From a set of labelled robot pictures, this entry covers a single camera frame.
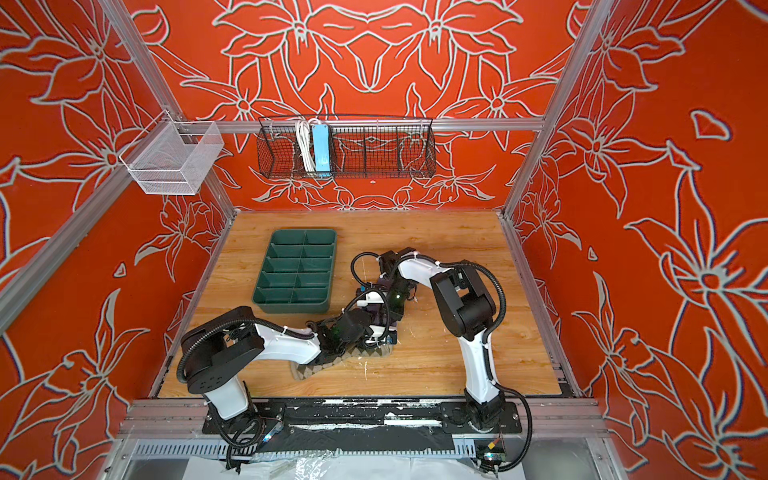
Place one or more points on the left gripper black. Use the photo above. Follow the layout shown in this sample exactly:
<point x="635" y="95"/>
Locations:
<point x="370" y="317"/>

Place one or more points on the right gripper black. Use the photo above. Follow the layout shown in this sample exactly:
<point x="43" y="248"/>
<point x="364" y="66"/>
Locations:
<point x="394" y="315"/>

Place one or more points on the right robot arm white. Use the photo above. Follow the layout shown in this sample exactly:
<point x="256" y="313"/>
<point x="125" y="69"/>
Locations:
<point x="472" y="305"/>

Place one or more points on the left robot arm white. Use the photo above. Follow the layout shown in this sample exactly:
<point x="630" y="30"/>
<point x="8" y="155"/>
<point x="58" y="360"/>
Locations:
<point x="214" y="354"/>

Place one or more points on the argyle brown green sock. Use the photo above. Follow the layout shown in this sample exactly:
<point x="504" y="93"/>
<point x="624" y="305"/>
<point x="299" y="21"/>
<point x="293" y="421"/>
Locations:
<point x="312" y="357"/>

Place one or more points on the green compartment tray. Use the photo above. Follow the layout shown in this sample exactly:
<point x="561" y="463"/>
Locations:
<point x="297" y="272"/>

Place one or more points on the blue white box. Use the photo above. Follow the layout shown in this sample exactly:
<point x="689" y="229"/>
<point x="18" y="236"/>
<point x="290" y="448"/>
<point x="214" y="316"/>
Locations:
<point x="321" y="144"/>

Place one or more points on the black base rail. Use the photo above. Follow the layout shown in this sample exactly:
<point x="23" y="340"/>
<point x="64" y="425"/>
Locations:
<point x="420" y="426"/>

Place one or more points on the black wire wall basket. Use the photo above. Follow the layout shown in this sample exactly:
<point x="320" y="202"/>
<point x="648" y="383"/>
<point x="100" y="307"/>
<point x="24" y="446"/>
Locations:
<point x="362" y="146"/>

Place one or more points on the clear plastic wall bin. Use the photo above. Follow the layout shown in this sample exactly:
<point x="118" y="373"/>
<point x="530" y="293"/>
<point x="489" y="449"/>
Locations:
<point x="168" y="162"/>

